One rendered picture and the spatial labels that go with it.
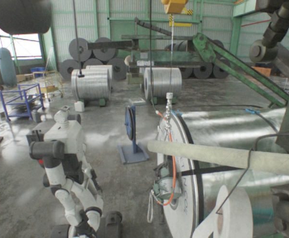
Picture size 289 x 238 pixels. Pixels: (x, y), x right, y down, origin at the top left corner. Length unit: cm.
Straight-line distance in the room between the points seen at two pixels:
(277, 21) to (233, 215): 34
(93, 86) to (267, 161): 588
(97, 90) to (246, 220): 586
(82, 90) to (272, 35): 597
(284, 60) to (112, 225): 188
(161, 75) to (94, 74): 238
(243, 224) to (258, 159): 13
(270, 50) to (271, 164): 21
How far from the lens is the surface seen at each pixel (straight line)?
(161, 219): 121
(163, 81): 609
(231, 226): 38
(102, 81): 599
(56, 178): 107
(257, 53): 39
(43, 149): 98
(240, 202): 39
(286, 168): 33
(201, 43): 186
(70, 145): 108
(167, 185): 113
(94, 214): 150
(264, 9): 38
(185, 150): 38
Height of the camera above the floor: 180
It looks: 22 degrees down
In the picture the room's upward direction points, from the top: straight up
